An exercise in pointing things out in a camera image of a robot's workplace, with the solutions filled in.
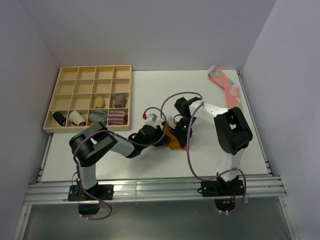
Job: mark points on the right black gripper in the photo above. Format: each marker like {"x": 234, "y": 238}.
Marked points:
{"x": 181, "y": 136}

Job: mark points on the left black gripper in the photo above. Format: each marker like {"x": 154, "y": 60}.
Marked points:
{"x": 164, "y": 141}

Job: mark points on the mustard yellow striped sock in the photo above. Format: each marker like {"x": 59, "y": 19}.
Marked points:
{"x": 173, "y": 143}

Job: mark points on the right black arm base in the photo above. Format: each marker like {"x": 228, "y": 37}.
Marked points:
{"x": 228, "y": 196}

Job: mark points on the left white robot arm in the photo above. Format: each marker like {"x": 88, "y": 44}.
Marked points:
{"x": 90, "y": 145}

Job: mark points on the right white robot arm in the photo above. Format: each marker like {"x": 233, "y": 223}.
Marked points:
{"x": 232, "y": 130}

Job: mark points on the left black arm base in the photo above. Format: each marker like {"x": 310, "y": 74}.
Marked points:
{"x": 90, "y": 200}

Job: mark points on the purple striped rolled sock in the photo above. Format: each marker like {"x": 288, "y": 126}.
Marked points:
{"x": 117, "y": 118}

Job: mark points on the taupe rolled sock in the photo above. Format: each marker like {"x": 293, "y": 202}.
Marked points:
{"x": 118, "y": 100}

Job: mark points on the grey rolled sock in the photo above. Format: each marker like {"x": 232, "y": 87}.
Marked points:
{"x": 98, "y": 116}

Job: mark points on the yellow rolled sock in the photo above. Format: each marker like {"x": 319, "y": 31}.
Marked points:
{"x": 100, "y": 103}

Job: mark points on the pink patterned sock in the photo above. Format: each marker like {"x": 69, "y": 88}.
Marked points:
{"x": 230, "y": 88}

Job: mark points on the wooden compartment tray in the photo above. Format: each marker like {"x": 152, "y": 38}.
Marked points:
{"x": 77, "y": 89}

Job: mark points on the beige rolled sock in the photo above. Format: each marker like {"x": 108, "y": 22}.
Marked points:
{"x": 77, "y": 119}

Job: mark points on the black rolled sock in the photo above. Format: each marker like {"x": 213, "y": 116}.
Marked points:
{"x": 59, "y": 118}

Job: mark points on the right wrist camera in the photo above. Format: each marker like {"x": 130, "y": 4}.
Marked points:
{"x": 168, "y": 120}

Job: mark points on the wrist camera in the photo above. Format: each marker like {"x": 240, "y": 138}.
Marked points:
{"x": 168, "y": 120}
{"x": 150, "y": 120}

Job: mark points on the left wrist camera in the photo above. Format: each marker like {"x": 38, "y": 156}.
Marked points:
{"x": 150, "y": 120}

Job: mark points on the aluminium mounting rail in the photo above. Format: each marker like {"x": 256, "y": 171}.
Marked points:
{"x": 171, "y": 189}

